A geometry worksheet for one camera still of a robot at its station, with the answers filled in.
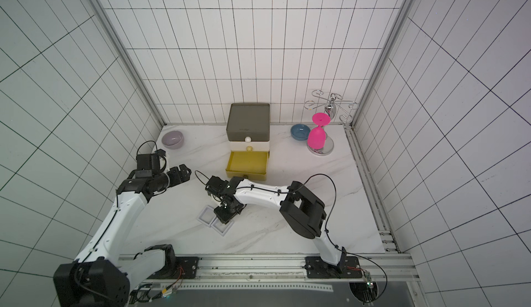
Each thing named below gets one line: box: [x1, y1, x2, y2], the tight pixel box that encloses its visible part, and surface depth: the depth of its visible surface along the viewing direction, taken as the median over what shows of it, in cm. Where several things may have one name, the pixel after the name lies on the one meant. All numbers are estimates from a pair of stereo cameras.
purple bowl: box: [161, 129, 185, 150], surface depth 109 cm
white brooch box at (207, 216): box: [196, 204, 218, 227], surface depth 86 cm
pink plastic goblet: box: [306, 112, 332, 151], surface depth 91 cm
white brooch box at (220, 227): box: [210, 217, 235, 237], surface depth 83 cm
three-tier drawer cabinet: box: [225, 103, 271, 182], surface depth 97 cm
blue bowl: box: [290, 123, 312, 142], surface depth 116 cm
